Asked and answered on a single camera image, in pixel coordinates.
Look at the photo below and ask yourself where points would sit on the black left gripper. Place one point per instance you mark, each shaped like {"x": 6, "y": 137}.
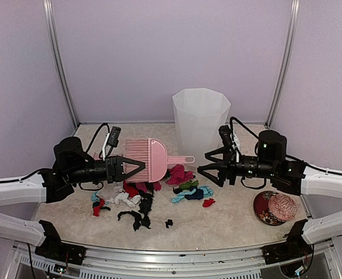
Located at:
{"x": 115, "y": 172}

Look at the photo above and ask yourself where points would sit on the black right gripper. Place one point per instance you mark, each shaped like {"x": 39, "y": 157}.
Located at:
{"x": 226, "y": 168}

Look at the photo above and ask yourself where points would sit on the pink plastic hand brush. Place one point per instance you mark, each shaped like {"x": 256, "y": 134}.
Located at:
{"x": 154, "y": 155}

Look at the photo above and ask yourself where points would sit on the translucent white waste bin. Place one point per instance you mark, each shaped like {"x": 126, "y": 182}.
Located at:
{"x": 198, "y": 114}

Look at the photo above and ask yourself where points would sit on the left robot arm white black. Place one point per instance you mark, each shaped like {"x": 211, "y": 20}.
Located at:
{"x": 73, "y": 167}

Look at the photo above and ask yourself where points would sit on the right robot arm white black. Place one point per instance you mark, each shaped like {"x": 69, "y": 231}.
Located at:
{"x": 286, "y": 173}

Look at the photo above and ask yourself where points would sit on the red paper scrap centre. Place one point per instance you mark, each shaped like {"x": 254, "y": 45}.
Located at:
{"x": 130, "y": 189}

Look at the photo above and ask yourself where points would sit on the white paper scrap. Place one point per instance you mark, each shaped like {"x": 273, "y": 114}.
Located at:
{"x": 123, "y": 197}

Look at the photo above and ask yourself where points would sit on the green paper scrap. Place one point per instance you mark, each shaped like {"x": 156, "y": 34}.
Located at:
{"x": 186, "y": 186}

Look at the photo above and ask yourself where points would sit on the small red paper scrap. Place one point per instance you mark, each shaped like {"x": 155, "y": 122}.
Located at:
{"x": 208, "y": 202}

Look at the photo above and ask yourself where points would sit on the black paper scrap strip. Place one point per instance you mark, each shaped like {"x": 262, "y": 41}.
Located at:
{"x": 138, "y": 219}

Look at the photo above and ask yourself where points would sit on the dark red patterned round dish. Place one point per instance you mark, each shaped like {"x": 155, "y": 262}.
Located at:
{"x": 262, "y": 211}

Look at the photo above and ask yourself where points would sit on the small black paper scrap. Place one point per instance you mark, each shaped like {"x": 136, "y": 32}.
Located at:
{"x": 168, "y": 223}

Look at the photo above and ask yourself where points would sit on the pink patterned small bowl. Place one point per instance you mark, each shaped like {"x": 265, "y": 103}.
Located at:
{"x": 282, "y": 207}

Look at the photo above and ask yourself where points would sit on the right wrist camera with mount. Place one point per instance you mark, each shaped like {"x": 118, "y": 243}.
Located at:
{"x": 228, "y": 138}

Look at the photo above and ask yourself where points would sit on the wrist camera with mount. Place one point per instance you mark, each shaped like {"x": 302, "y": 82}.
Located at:
{"x": 111, "y": 141}
{"x": 228, "y": 138}

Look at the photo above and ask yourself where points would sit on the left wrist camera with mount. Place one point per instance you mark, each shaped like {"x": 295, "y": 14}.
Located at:
{"x": 111, "y": 141}

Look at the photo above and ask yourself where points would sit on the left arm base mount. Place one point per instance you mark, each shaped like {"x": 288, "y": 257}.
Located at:
{"x": 54, "y": 248}

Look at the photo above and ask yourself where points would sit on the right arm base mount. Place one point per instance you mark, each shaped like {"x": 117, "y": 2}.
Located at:
{"x": 294, "y": 246}

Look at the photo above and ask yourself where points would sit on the front aluminium rail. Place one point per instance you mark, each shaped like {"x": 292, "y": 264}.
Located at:
{"x": 247, "y": 262}

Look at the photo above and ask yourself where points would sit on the right aluminium frame post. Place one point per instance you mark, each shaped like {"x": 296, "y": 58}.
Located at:
{"x": 280, "y": 83}

